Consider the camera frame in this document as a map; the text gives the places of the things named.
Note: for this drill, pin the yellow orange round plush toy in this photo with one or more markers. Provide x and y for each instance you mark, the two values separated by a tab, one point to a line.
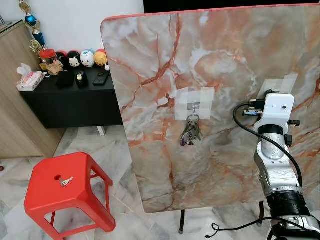
101	59

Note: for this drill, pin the black fabric pouch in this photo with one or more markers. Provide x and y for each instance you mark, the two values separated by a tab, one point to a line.
64	80

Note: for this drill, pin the red lidded snack jar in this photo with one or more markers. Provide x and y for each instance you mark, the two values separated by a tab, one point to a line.
47	57

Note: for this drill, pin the white faced mouse plush toy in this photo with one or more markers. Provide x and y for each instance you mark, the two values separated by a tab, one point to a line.
74	61

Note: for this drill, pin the small metal hook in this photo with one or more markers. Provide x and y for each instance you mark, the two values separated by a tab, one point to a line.
193	106

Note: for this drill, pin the black wall screen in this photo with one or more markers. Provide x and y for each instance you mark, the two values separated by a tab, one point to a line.
225	4

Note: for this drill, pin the black sideboard with white legs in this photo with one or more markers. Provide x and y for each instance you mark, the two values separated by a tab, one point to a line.
70	105

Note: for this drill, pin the white blue round plush toy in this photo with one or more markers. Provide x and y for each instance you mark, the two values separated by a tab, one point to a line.
87	58

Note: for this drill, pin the single small silver key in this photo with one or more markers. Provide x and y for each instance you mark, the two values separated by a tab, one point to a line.
66	181

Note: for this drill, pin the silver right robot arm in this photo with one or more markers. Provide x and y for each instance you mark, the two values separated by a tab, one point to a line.
275	170

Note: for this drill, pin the light wooden cabinet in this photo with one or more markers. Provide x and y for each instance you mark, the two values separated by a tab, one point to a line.
15	120

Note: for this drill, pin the marble pattern folding table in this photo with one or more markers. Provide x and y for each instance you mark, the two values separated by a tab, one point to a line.
225	45

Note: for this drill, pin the red plastic stool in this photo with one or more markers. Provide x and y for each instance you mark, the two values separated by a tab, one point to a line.
65	197

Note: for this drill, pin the clear tape patch with hook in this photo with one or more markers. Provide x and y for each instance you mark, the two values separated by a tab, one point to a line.
205	97

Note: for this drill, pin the pink white tissue pack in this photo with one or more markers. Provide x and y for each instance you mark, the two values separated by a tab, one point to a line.
30	81

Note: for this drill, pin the black round plush toy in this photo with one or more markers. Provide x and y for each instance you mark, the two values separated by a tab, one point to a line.
61	57

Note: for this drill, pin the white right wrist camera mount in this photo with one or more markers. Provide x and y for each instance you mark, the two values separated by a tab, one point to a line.
277	112

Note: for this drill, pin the blue gold trophy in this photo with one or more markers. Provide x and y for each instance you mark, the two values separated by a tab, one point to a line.
32	22

